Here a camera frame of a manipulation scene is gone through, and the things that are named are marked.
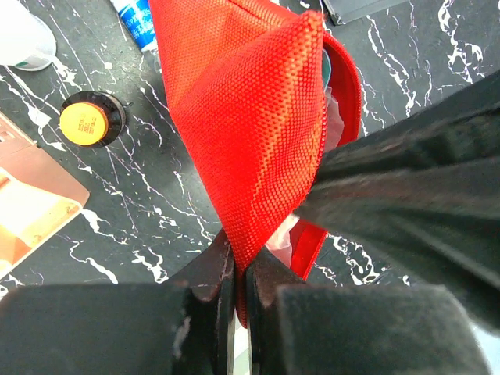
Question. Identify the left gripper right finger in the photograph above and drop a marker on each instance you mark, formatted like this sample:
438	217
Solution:
300	328

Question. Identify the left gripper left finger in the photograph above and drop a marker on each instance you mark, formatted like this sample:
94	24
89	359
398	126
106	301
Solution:
182	326

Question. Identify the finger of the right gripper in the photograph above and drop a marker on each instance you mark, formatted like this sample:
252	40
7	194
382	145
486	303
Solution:
425	194

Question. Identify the red first aid pouch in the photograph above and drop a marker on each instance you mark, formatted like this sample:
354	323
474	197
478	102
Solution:
243	80

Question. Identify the small bag of blue items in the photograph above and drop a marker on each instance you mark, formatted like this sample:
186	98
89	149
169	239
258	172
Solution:
329	119

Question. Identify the grey metal medicine case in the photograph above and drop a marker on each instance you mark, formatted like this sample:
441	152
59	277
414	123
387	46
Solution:
346	11

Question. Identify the orange plastic file organizer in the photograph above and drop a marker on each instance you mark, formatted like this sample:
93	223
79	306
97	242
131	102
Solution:
38	196

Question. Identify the brown syrup bottle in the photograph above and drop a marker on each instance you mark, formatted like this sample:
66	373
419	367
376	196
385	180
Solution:
92	119

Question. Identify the small blue label bottle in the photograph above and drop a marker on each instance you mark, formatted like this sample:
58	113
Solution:
137	18

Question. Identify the white pill bottle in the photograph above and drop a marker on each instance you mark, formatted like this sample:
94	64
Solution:
27	42

